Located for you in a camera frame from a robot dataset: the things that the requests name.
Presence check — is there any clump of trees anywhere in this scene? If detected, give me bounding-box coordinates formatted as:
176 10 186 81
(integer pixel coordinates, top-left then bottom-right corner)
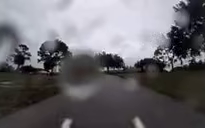
94 50 126 73

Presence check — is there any grey asphalt road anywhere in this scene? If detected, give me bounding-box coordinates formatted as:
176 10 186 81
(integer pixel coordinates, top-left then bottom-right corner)
0 74 205 128

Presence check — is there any broad dark tree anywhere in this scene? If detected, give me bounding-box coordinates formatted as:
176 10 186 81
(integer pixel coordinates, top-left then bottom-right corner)
36 39 73 74

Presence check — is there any low dark bush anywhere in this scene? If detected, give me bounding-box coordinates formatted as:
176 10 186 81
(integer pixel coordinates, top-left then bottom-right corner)
134 57 166 73

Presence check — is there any thin-trunked tree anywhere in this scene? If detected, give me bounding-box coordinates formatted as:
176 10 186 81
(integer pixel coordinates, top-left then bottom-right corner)
153 44 178 71

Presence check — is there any small dark tree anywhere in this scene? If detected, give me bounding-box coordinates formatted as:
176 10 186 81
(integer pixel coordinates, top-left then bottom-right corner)
9 43 33 70

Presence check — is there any dark grass verge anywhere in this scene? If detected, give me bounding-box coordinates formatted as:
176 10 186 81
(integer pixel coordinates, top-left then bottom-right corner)
115 69 205 115
0 71 64 118

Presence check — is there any tall dark tree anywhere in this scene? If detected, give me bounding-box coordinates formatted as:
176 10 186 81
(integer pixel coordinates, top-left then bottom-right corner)
166 0 205 67

